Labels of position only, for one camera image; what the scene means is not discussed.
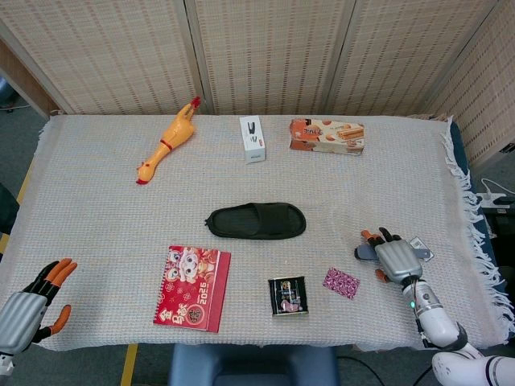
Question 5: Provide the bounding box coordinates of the small white product box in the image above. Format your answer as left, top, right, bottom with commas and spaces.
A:
239, 115, 267, 165

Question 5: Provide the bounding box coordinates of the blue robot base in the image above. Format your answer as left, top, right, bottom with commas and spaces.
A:
167, 343, 340, 386

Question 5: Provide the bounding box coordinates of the beige woven tablecloth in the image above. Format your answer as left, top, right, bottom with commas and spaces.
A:
0, 113, 510, 353

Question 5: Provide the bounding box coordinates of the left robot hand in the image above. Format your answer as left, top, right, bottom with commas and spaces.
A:
0, 257, 78, 355

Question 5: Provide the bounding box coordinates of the grey tool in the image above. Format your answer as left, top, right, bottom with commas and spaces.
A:
353, 243, 435, 263

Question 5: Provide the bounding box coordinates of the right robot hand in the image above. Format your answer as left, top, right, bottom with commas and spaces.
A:
360, 227, 424, 285

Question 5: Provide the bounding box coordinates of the yellow rubber chicken toy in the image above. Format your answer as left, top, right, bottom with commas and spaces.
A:
135, 96, 202, 186

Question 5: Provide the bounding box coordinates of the white power cable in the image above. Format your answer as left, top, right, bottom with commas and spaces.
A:
480, 178, 510, 197

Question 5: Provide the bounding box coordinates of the white power strip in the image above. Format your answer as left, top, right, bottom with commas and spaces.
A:
476, 191, 513, 209

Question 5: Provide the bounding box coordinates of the woven folding screen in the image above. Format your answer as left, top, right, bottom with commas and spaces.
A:
0, 0, 515, 170

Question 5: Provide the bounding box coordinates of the purple patterned card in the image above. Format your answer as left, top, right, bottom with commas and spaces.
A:
322, 267, 361, 301

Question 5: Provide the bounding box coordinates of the red 2026 spiral calendar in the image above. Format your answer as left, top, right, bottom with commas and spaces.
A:
152, 245, 233, 335

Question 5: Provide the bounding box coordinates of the small white tag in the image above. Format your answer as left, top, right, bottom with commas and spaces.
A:
408, 236, 438, 262

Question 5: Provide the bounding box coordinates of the black slipper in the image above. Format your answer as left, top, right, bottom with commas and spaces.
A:
204, 202, 307, 241

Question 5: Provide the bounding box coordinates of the orange biscuit box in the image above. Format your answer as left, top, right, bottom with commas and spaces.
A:
288, 117, 366, 156

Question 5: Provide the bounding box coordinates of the black luncheon meat can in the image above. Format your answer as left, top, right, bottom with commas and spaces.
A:
267, 276, 310, 318

